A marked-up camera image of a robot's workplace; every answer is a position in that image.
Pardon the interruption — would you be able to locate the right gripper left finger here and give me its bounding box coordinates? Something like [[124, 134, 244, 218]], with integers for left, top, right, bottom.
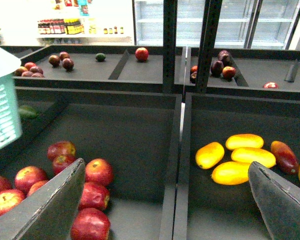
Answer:
[[0, 158, 85, 240]]

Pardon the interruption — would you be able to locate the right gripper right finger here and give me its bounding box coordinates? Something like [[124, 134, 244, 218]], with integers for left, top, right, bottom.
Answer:
[[248, 161, 300, 240]]

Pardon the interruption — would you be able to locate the light blue plastic basket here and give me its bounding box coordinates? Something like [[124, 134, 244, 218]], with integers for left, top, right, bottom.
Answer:
[[0, 47, 22, 150]]

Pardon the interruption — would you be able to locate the red mango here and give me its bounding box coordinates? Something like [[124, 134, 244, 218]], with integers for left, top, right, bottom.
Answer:
[[270, 140, 300, 175]]

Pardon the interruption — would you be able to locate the dark green avocado back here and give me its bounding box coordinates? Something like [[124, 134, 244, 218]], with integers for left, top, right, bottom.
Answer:
[[95, 52, 106, 62]]

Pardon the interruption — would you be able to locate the glass door refrigerator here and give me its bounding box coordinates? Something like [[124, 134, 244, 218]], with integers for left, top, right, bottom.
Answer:
[[134, 0, 300, 50]]

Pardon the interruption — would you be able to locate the red apple back shelf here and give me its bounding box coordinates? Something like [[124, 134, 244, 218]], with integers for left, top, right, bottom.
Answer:
[[134, 47, 149, 62]]

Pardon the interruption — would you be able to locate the shelf of bottles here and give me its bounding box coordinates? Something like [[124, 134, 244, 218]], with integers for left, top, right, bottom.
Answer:
[[34, 0, 135, 45]]

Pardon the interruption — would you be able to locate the black shelf post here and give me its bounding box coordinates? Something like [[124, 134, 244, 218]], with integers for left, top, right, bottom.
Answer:
[[162, 0, 178, 94], [195, 0, 223, 94]]

